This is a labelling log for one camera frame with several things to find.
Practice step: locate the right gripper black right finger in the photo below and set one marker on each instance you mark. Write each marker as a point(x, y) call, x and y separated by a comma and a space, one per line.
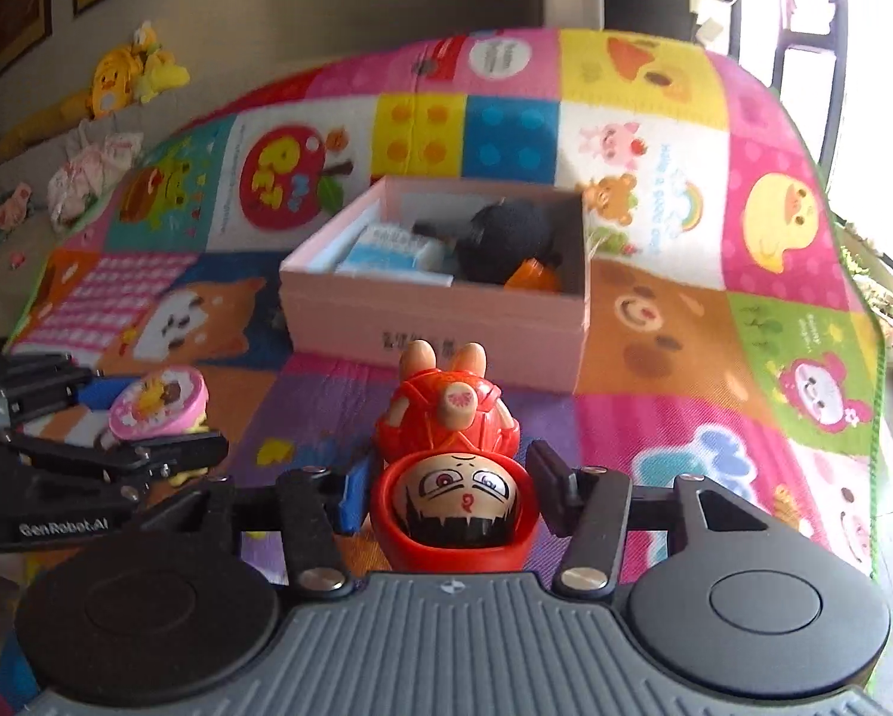
point(589, 506)

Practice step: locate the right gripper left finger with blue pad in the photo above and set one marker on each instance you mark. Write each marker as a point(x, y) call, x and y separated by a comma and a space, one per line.
point(315, 505)

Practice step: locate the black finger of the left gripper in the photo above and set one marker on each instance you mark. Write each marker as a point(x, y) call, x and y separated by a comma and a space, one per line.
point(32, 467)

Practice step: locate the pink round toy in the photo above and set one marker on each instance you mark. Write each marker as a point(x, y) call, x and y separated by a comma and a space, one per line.
point(171, 401)

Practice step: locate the red figurine toy keychain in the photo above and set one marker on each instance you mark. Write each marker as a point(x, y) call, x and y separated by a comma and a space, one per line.
point(452, 496)

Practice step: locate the blue white tissue pack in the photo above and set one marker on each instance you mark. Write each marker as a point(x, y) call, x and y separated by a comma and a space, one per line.
point(389, 252)

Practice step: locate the black plush bear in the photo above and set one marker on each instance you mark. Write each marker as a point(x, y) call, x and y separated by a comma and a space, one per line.
point(489, 247)

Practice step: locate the pink cardboard box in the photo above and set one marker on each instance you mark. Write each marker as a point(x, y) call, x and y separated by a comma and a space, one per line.
point(532, 338)

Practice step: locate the grey sofa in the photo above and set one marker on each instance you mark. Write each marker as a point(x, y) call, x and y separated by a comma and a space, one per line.
point(121, 263)

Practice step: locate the colourful cartoon play mat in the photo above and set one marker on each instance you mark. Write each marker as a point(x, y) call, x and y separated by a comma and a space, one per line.
point(723, 336)

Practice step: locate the orange toy in box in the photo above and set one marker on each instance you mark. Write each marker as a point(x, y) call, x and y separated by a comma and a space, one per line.
point(534, 276)

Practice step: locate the pink plush toy on sofa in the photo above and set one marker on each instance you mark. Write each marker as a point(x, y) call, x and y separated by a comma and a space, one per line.
point(14, 207)

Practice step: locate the white pink crumpled cloth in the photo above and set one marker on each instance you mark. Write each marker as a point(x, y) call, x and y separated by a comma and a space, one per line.
point(87, 177)

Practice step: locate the yellow duck plush toy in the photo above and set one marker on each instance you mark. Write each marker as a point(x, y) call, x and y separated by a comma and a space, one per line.
point(129, 74)

